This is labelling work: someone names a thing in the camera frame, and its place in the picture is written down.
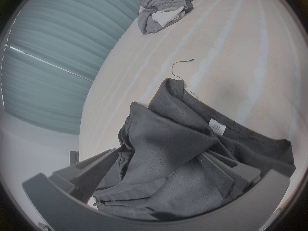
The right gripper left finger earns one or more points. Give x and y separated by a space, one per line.
91 172

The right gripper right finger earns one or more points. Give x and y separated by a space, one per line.
238 177

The black T-shirt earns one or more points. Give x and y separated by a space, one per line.
168 141

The bed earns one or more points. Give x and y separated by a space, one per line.
228 56

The pile of clothes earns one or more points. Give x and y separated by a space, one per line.
161 3

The blue-green curtain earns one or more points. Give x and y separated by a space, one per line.
43 92
72 20

